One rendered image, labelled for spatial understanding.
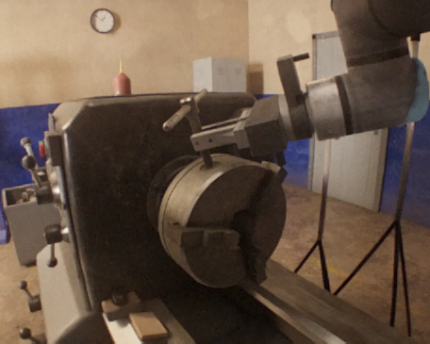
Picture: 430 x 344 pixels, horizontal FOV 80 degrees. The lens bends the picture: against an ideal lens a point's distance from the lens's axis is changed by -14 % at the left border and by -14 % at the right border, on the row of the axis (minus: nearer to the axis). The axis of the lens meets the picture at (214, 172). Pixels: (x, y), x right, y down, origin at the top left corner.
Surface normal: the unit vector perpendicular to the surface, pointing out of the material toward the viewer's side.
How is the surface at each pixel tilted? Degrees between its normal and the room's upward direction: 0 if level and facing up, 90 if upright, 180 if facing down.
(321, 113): 91
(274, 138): 105
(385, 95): 95
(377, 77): 100
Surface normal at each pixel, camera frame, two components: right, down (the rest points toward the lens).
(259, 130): -0.26, 0.49
